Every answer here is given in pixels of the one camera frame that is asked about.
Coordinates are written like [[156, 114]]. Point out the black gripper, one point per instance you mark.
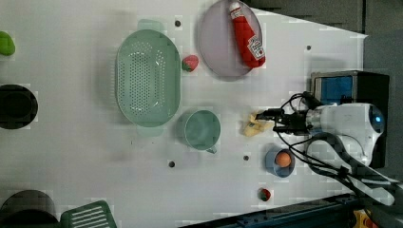
[[294, 123]]

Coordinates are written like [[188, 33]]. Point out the peeled yellow banana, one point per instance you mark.
[[255, 126]]

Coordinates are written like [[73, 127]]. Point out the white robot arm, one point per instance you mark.
[[339, 144]]

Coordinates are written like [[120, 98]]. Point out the green mug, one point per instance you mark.
[[199, 129]]

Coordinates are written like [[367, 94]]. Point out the orange ball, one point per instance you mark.
[[283, 159]]

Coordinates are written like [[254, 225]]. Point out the blue bowl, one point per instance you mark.
[[273, 168]]

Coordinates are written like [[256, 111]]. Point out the black toaster oven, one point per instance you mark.
[[348, 88]]

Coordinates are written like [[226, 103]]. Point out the red fruit toy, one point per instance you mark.
[[264, 194]]

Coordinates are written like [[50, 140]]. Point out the red ketchup bottle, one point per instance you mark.
[[249, 45]]

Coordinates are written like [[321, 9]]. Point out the grey round plate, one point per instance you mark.
[[217, 43]]

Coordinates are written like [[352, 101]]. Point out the red strawberry toy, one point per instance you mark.
[[190, 63]]

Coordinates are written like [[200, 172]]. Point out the green colander bowl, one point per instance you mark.
[[148, 78]]

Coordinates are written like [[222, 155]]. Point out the green slotted basket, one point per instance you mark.
[[94, 215]]

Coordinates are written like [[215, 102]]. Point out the black cylinder cup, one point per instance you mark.
[[18, 106], [28, 208]]

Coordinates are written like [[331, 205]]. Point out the green pear toy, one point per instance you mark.
[[7, 46]]

